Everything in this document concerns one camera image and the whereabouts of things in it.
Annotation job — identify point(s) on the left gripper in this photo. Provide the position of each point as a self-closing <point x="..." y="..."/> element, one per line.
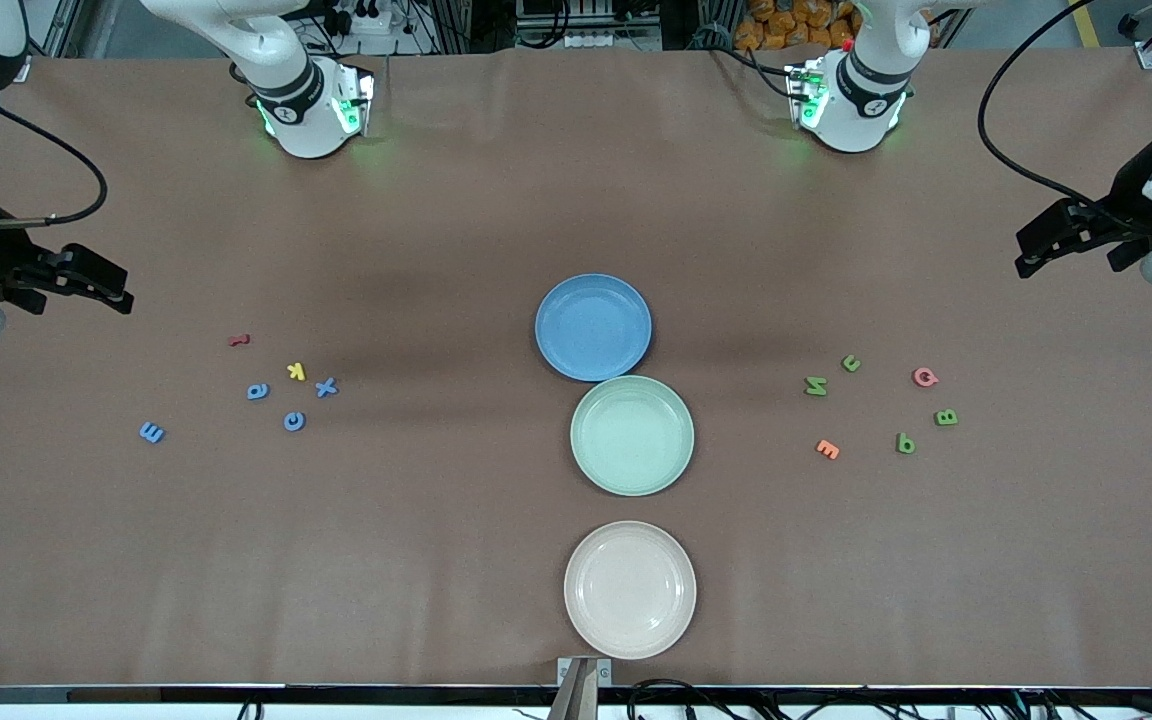
<point x="1132" y="190"/>

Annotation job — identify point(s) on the blue foam letter a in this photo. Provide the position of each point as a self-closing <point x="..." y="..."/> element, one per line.
<point x="265" y="391"/>

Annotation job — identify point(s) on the green foam capital letter B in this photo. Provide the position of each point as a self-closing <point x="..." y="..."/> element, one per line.
<point x="946" y="417"/>

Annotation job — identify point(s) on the blue foam letter C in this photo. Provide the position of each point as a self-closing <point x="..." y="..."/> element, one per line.
<point x="294" y="414"/>

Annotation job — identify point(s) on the blue foam letter X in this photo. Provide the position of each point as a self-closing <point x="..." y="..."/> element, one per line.
<point x="326" y="387"/>

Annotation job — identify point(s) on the green foam small letter n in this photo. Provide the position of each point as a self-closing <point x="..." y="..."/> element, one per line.
<point x="854" y="359"/>

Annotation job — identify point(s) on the green foam small letter b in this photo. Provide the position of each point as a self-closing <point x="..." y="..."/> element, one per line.
<point x="900" y="444"/>

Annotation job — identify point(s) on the green foam capital letter N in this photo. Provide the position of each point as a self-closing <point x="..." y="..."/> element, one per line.
<point x="815" y="386"/>

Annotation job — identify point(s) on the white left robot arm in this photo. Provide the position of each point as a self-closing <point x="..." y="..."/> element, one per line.
<point x="856" y="120"/>

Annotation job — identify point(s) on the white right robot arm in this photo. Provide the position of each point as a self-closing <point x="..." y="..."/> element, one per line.
<point x="301" y="110"/>

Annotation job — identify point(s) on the blue foam letter E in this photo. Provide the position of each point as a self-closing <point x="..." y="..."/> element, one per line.
<point x="151" y="432"/>

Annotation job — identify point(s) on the pink foam letter Q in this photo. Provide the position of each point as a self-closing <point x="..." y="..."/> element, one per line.
<point x="916" y="377"/>

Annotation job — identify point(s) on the yellow foam letter K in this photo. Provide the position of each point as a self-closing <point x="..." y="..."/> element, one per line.
<point x="297" y="372"/>

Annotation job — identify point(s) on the orange foam letter E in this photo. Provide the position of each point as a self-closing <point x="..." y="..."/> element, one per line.
<point x="827" y="450"/>

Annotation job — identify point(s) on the pile of orange packets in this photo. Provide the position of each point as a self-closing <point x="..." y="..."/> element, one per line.
<point x="786" y="25"/>

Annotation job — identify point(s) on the white power strip with plugs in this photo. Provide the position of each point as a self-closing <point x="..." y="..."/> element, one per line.
<point x="376" y="28"/>

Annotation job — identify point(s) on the brown paper table cover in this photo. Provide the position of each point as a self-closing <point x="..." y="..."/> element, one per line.
<point x="436" y="550"/>

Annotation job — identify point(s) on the green plate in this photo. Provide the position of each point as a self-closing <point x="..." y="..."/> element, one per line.
<point x="632" y="436"/>

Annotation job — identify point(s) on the blue plate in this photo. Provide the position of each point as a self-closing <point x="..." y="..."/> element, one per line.
<point x="593" y="328"/>

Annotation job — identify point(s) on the long white power strip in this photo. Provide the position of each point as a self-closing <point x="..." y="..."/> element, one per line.
<point x="616" y="42"/>

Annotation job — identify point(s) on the beige plate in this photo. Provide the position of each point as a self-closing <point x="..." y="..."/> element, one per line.
<point x="630" y="590"/>

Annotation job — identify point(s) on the table edge rail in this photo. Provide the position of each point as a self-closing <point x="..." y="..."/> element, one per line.
<point x="236" y="693"/>

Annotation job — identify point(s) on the metal bracket at table edge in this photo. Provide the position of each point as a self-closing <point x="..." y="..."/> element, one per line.
<point x="586" y="668"/>

